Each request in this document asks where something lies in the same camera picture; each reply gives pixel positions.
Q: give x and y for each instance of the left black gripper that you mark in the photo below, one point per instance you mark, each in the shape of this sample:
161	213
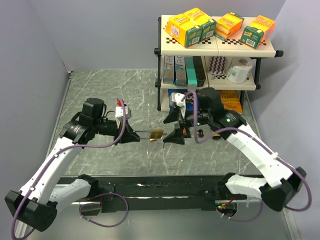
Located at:
128	135

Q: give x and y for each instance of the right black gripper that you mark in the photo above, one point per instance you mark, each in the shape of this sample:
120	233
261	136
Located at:
175	137

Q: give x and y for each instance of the large brass padlock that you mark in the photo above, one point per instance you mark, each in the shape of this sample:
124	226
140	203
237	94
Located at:
153	135

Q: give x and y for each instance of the black keys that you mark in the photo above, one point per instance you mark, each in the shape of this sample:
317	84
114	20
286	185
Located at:
200	133

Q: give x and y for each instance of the yellow padlock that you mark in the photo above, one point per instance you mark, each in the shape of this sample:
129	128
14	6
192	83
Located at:
216	137

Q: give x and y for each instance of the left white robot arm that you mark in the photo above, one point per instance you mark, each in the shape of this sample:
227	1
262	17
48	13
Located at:
37	203

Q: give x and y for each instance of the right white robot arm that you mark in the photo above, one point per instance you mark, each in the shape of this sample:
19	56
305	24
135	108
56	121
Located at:
279	183

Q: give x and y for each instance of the blue Doritos bag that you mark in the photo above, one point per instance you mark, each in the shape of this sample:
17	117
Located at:
189	99

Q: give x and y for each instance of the teal box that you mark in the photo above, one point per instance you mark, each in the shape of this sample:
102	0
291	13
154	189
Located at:
190	74

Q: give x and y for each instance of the black green box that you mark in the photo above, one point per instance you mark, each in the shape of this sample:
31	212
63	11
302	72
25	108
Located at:
199	71

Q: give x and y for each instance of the yellow honey dijon bag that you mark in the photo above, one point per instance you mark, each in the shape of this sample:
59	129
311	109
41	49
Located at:
231	100

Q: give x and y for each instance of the purple zigzag sponge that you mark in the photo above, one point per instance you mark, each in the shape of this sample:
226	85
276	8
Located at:
217	65

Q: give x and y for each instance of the toilet paper roll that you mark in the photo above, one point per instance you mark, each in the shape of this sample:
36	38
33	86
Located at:
239	69

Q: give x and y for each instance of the beige three tier shelf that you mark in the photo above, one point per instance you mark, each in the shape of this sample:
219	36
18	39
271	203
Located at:
212	47

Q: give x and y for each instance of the yellow sponge box left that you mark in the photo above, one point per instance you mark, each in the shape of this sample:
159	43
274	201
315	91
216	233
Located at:
184	30

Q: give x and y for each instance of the yellow sponge box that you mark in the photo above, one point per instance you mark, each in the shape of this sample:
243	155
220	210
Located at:
184	30
205	21

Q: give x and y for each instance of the orange sponge pack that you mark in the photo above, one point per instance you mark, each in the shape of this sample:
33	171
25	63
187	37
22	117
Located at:
228	25

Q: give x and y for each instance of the orange green sponge box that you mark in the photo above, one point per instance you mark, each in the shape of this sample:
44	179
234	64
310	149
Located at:
257	31

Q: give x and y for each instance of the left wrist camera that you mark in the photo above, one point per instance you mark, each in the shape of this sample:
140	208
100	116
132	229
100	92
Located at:
120	113

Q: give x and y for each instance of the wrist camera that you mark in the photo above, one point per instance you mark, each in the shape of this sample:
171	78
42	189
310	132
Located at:
120	113
178	100

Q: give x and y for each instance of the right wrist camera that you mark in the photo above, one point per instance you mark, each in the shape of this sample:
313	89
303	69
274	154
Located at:
178	100

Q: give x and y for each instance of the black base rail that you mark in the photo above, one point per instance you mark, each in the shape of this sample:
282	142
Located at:
162	192

